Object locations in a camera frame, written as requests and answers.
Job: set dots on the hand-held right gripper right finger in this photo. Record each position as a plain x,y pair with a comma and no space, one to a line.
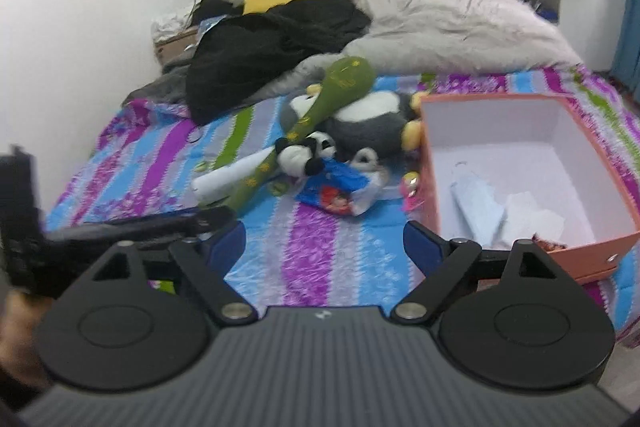
425,247

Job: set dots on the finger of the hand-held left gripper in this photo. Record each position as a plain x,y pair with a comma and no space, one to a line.
125,229

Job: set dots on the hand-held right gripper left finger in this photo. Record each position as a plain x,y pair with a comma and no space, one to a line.
227,247

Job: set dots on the pink and yellow toy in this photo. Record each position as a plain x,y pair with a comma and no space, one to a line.
411,187

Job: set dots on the white tissue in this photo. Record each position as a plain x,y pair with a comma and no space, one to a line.
530,217

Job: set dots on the red snack packet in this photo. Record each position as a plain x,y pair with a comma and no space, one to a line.
547,243

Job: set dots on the orange cardboard box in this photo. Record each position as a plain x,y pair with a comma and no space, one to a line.
500,132

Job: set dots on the person's left hand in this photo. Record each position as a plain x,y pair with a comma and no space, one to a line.
20,327

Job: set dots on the white plastic bottle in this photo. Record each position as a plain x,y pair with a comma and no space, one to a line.
225,182

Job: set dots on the white plastic bag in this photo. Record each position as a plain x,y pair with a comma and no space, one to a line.
372,192

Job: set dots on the colourful striped bed sheet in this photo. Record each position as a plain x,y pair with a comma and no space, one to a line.
310,247

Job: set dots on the blue snack packet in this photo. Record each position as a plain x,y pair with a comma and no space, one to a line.
330,189

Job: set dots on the small panda plush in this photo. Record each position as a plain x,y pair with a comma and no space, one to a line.
300,154

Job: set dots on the grey plush penguin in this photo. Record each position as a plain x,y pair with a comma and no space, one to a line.
370,117

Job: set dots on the dark grey blanket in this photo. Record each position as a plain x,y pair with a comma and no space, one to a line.
160,84

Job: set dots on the wooden nightstand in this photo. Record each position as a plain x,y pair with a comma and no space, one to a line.
170,49

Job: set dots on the green plush massage stick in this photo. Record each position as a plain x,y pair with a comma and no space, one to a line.
345,79

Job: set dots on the black clothing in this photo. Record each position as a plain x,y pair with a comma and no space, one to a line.
260,47

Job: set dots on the white crumpled cloth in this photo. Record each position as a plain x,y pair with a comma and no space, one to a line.
170,22

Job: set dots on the blue printed bag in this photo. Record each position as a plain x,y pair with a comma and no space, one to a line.
210,27

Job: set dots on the light grey duvet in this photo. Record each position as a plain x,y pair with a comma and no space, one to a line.
460,27

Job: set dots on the black cloth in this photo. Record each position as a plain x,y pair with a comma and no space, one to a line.
215,7

